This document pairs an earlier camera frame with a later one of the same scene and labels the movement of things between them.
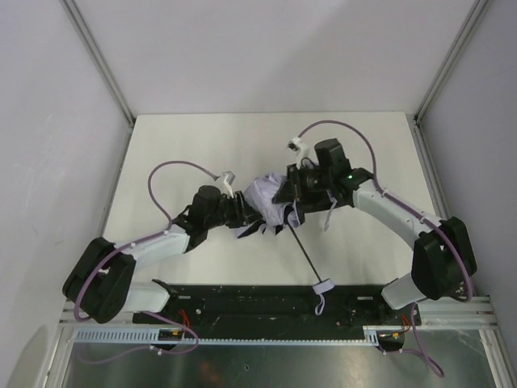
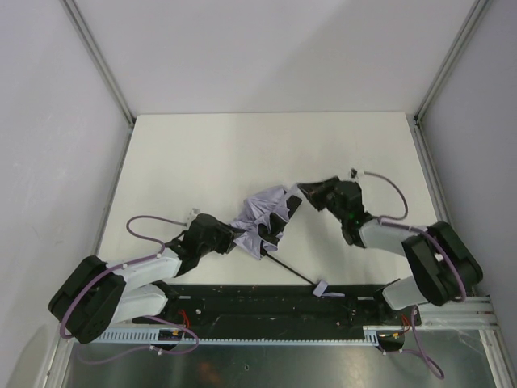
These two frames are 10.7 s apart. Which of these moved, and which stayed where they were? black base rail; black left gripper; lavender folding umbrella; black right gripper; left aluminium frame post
Moved: lavender folding umbrella; black right gripper; black left gripper
Stayed: black base rail; left aluminium frame post
